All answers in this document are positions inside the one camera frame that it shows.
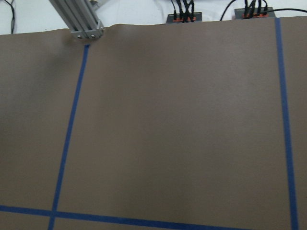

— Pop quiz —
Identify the left black usb hub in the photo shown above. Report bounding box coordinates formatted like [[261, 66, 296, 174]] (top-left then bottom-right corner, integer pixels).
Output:
[[166, 12, 202, 24]]

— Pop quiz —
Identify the black usb hub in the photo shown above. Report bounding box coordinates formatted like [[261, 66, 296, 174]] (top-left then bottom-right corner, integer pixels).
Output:
[[166, 12, 202, 24], [234, 7, 276, 19]]

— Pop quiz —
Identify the right black usb hub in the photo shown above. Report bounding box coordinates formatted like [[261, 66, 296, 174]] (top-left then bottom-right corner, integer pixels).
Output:
[[234, 7, 276, 19]]

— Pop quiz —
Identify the aluminium frame post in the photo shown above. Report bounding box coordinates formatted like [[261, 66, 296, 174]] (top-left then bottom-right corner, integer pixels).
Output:
[[49, 0, 104, 39]]

